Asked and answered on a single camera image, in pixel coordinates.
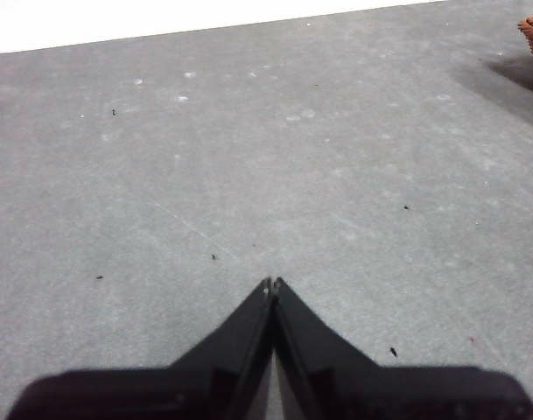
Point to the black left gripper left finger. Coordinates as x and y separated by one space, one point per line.
161 394

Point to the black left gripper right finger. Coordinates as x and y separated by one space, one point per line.
380 394

